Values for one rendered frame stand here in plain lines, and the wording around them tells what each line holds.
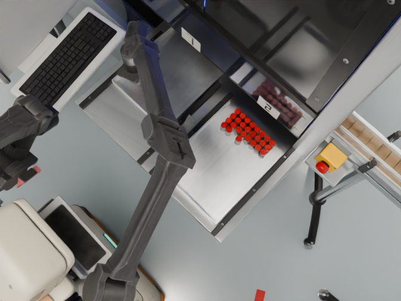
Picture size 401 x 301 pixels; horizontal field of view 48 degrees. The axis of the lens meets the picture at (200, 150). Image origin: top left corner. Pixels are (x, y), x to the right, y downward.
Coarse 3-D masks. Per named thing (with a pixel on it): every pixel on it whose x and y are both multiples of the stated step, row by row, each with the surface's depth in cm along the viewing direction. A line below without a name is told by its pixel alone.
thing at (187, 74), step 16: (176, 32) 165; (160, 48) 163; (176, 48) 163; (192, 48) 164; (160, 64) 162; (176, 64) 162; (192, 64) 162; (208, 64) 162; (112, 80) 156; (176, 80) 160; (192, 80) 160; (208, 80) 160; (128, 96) 156; (176, 96) 159; (192, 96) 159; (144, 112) 156; (176, 112) 157
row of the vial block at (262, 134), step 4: (236, 112) 153; (236, 116) 155; (240, 116) 152; (244, 116) 152; (244, 120) 153; (248, 120) 152; (248, 124) 153; (252, 124) 152; (252, 128) 153; (256, 128) 152; (256, 132) 152; (260, 132) 151; (264, 132) 151; (260, 136) 151; (264, 136) 152; (268, 136) 151; (268, 140) 150; (272, 140) 151; (268, 144) 152; (272, 144) 150; (272, 148) 153
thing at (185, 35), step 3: (183, 30) 148; (183, 33) 150; (186, 33) 148; (183, 36) 152; (186, 36) 150; (189, 36) 148; (192, 36) 146; (186, 39) 152; (189, 39) 150; (195, 39) 146; (189, 42) 152; (195, 42) 148; (198, 42) 146; (192, 45) 152; (195, 45) 150; (198, 45) 148; (198, 48) 150
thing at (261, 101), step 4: (260, 96) 141; (260, 100) 144; (264, 100) 141; (260, 104) 146; (264, 104) 143; (268, 104) 141; (264, 108) 146; (272, 108) 141; (268, 112) 146; (272, 112) 144; (276, 112) 141; (276, 116) 144
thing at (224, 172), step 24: (216, 120) 157; (192, 144) 154; (216, 144) 154; (240, 144) 155; (216, 168) 152; (240, 168) 152; (264, 168) 153; (192, 192) 150; (216, 192) 150; (240, 192) 150; (216, 216) 148
